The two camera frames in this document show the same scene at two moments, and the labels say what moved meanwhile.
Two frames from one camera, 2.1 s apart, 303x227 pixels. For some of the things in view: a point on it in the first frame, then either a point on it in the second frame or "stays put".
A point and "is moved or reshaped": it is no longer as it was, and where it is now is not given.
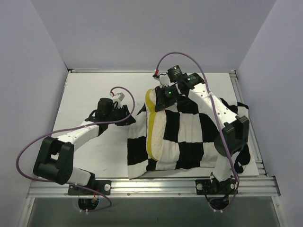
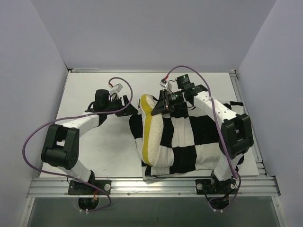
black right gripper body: [164, 100] → [164, 101]
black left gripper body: [122, 113] → [124, 105]
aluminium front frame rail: [247, 187] stays put
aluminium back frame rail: [84, 70] stays put
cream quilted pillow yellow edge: [155, 126] is moved or reshaped
